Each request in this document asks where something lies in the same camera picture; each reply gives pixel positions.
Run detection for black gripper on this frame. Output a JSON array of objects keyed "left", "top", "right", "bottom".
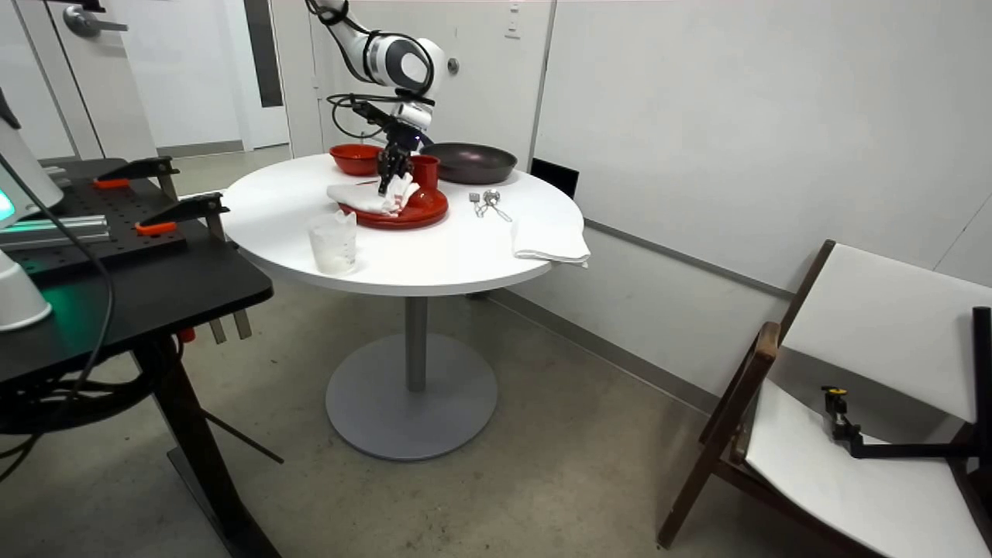
[{"left": 361, "top": 100, "right": 430, "bottom": 198}]

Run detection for red plate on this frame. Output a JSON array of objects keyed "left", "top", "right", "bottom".
[{"left": 337, "top": 181, "right": 452, "bottom": 234}]

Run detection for red bowl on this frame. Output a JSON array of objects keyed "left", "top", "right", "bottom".
[{"left": 328, "top": 143, "right": 389, "bottom": 181}]

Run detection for black frying pan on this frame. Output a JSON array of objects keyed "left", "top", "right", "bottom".
[{"left": 426, "top": 141, "right": 522, "bottom": 191}]

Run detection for translucent plastic cup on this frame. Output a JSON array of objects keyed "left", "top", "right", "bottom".
[{"left": 303, "top": 210, "right": 364, "bottom": 276}]

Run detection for metal spoon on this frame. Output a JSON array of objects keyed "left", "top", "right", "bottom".
[{"left": 480, "top": 186, "right": 515, "bottom": 225}]

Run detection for plain white folded napkin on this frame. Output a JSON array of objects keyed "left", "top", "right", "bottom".
[{"left": 508, "top": 196, "right": 596, "bottom": 272}]

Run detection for large black orange clamp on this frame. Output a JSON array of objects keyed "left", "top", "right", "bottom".
[{"left": 134, "top": 191, "right": 254, "bottom": 348}]

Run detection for small black orange clamp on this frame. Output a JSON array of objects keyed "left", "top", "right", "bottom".
[{"left": 91, "top": 151, "right": 182, "bottom": 202}]

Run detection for black desk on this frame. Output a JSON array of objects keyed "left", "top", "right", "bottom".
[{"left": 0, "top": 151, "right": 284, "bottom": 558}]

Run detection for grey angled panel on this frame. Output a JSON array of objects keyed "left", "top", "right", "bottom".
[{"left": 0, "top": 91, "right": 67, "bottom": 234}]

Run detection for white dome base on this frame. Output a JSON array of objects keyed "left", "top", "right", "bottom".
[{"left": 0, "top": 248, "right": 57, "bottom": 336}]

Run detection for wooden chair white cushions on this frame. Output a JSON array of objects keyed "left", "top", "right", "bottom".
[{"left": 658, "top": 240, "right": 992, "bottom": 558}]

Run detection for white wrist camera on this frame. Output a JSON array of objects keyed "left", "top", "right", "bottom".
[{"left": 396, "top": 103, "right": 436, "bottom": 133}]

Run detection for black wall box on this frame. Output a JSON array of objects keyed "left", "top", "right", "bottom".
[{"left": 527, "top": 156, "right": 584, "bottom": 202}]

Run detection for round white pedestal table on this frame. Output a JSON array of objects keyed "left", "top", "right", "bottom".
[{"left": 220, "top": 149, "right": 588, "bottom": 464}]

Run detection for metal door handle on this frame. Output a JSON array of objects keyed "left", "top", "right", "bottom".
[{"left": 59, "top": 0, "right": 129, "bottom": 42}]

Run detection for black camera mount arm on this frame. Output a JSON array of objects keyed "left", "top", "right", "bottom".
[{"left": 819, "top": 303, "right": 992, "bottom": 522}]

